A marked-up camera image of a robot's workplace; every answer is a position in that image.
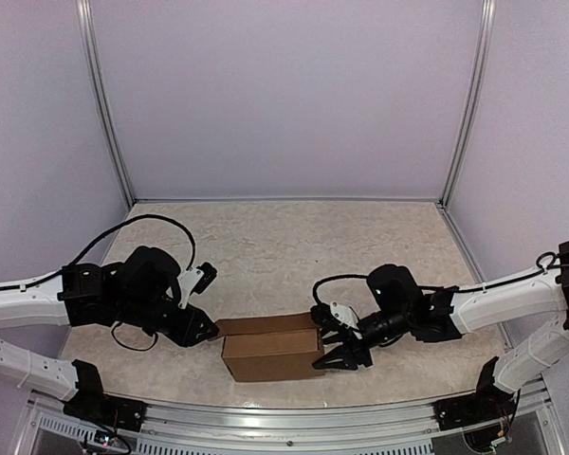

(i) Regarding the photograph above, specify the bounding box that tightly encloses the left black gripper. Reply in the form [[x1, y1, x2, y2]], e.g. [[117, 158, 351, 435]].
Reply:
[[117, 296, 219, 349]]

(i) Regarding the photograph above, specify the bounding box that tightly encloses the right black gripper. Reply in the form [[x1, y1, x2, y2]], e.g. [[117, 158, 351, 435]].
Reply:
[[310, 306, 412, 370]]

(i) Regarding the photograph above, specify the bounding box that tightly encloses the brown cardboard box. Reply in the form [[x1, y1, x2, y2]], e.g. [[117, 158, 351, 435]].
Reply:
[[216, 312, 324, 383]]

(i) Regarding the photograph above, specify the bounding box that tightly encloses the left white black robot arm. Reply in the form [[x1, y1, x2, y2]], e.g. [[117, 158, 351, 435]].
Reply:
[[0, 246, 218, 422]]

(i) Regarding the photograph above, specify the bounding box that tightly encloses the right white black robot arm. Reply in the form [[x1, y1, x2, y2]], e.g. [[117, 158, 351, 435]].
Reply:
[[310, 241, 569, 421]]

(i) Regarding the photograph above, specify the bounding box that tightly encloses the small circuit board with led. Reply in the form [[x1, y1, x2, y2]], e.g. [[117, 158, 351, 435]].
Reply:
[[92, 429, 115, 448]]

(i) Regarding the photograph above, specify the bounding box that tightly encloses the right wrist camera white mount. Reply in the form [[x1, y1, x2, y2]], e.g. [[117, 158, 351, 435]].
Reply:
[[310, 302, 359, 333]]

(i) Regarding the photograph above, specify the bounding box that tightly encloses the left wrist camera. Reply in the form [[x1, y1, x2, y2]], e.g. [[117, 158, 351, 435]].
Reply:
[[177, 262, 217, 309]]

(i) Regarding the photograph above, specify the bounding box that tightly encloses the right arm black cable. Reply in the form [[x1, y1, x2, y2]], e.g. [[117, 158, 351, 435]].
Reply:
[[311, 273, 461, 309]]

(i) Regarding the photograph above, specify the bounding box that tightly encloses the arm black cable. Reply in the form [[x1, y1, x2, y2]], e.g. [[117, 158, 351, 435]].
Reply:
[[311, 273, 461, 309], [68, 213, 196, 352]]

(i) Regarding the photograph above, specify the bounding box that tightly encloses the front aluminium frame rail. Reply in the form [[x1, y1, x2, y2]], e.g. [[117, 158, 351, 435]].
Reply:
[[11, 379, 569, 454]]

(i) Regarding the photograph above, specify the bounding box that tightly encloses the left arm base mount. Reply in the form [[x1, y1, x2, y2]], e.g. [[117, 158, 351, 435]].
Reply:
[[64, 391, 148, 432]]

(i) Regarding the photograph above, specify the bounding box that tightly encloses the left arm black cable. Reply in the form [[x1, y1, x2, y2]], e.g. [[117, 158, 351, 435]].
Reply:
[[68, 213, 196, 352]]

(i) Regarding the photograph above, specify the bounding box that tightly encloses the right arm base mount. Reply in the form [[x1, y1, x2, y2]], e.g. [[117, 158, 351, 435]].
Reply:
[[432, 391, 516, 431]]

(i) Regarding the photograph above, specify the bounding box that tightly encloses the left aluminium corner post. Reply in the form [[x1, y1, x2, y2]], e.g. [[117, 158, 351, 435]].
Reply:
[[76, 0, 137, 209]]

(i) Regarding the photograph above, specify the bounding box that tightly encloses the aluminium corner post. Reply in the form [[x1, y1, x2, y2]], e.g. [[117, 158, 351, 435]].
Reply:
[[439, 0, 496, 211], [76, 0, 137, 209]]

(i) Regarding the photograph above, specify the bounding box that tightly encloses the right aluminium corner post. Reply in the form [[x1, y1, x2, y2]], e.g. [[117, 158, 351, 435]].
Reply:
[[439, 0, 496, 211]]

